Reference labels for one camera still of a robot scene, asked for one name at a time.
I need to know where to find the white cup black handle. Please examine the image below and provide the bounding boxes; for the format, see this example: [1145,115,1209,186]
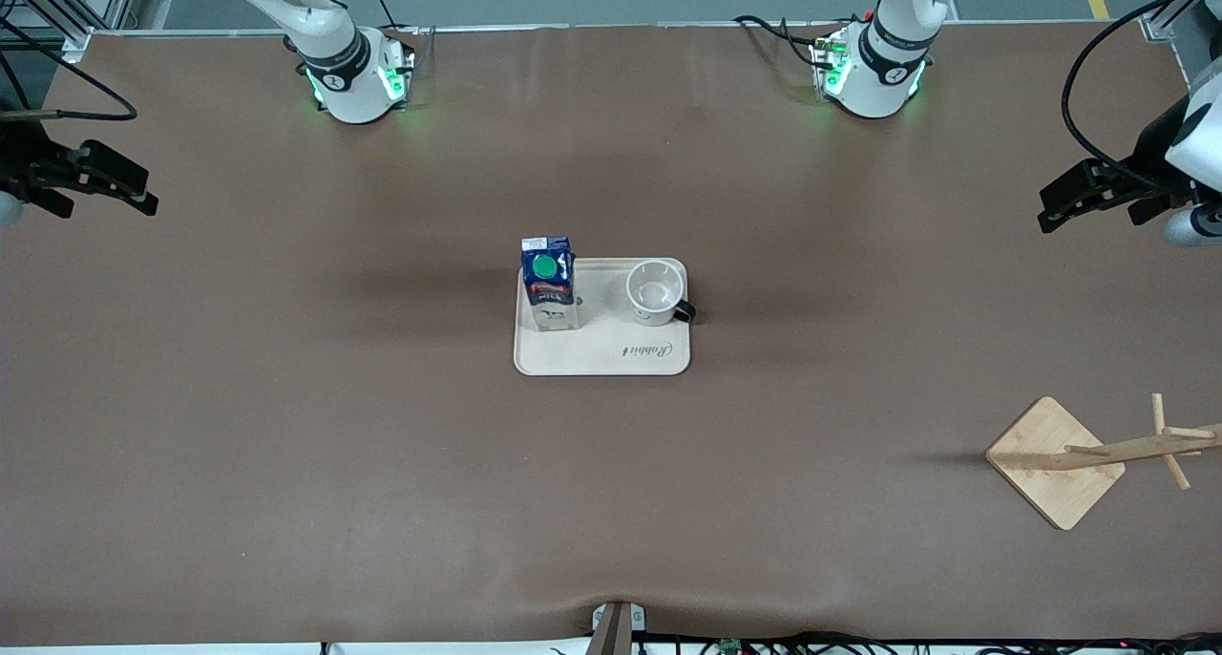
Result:
[625,260,696,327]

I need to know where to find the blue milk carton green cap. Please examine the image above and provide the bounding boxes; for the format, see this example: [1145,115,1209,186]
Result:
[519,236,579,332]

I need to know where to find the wooden cup rack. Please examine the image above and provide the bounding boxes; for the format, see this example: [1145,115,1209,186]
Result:
[985,393,1222,531]

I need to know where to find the beige plastic tray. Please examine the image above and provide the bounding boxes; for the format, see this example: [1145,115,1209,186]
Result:
[514,257,691,377]

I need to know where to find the aluminium frame profile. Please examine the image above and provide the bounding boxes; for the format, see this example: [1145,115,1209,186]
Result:
[0,0,144,64]
[1141,0,1222,59]

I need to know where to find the black right base cable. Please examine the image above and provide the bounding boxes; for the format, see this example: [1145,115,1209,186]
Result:
[358,0,421,35]

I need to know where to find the black base cable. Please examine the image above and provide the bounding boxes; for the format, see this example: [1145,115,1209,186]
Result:
[733,13,832,74]
[358,0,421,35]

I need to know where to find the black left base cable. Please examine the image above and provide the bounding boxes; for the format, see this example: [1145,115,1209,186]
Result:
[733,13,832,74]

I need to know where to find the metal table edge bracket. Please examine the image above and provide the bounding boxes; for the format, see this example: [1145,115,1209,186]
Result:
[585,601,647,655]

